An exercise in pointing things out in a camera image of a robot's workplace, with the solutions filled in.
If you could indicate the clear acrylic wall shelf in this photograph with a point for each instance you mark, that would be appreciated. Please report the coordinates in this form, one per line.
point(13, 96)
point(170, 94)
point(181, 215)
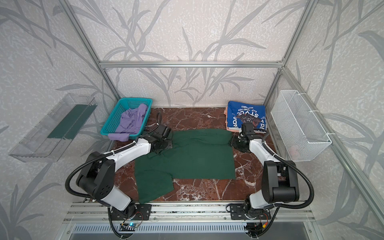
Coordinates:
point(50, 138)

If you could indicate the folded blue printed t shirt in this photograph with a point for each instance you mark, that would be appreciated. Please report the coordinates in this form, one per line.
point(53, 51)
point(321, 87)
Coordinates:
point(239, 113)

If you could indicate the aluminium frame rail base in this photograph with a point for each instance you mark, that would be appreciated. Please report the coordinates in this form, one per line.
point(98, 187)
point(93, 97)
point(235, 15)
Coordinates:
point(163, 212)

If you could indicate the dark green t shirt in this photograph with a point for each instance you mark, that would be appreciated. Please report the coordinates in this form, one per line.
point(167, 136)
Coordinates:
point(196, 154)

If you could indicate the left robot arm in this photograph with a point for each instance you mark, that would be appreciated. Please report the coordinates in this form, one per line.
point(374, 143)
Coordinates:
point(95, 179)

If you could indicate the green circuit board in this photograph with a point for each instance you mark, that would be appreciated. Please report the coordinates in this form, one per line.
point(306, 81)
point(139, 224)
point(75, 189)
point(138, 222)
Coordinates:
point(129, 227)

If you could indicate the teal plastic laundry basket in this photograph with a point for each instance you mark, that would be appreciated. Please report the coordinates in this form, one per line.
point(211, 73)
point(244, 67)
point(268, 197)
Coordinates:
point(124, 104)

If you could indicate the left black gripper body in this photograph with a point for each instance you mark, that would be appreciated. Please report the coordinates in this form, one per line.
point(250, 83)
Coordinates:
point(166, 144)

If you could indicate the white wire mesh basket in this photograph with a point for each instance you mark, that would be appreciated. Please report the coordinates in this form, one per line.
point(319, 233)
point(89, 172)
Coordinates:
point(302, 134)

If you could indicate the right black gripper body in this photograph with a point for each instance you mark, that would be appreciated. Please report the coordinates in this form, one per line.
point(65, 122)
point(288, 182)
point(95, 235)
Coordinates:
point(236, 144)

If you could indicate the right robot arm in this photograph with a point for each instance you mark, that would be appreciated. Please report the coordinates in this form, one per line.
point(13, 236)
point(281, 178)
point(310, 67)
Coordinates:
point(279, 182)

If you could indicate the lilac purple t shirt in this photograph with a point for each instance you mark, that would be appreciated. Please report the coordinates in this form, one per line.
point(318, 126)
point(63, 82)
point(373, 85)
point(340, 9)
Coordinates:
point(130, 123)

